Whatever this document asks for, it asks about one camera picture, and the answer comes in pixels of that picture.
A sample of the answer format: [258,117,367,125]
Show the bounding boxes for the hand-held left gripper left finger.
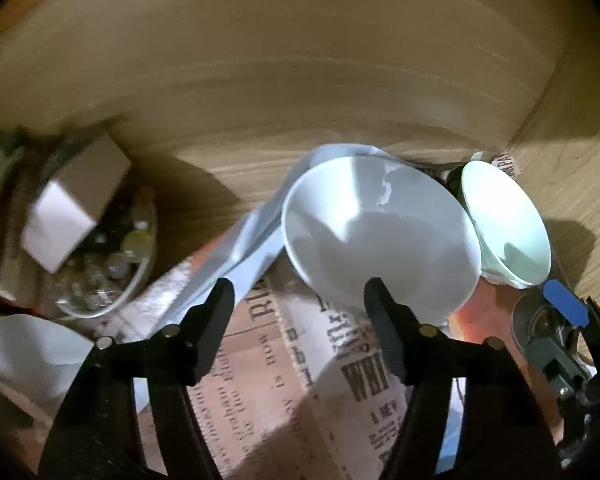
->
[37,276,237,480]

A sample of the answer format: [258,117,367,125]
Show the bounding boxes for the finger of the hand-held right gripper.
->
[542,279,600,362]
[527,336,589,404]

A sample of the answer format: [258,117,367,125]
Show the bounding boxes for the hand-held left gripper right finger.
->
[362,276,563,480]

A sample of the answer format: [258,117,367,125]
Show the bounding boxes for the clear glass dish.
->
[510,292,581,366]

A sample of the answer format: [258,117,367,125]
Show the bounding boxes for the white bowl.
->
[281,155,483,325]

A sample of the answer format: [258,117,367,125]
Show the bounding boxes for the pale green bowl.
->
[459,160,553,290]

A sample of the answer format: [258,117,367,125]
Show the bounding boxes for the newspaper print mat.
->
[115,250,566,480]

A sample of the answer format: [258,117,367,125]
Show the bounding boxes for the small white box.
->
[19,132,133,274]

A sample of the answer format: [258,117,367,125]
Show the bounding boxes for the crumpled white paper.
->
[0,315,97,402]

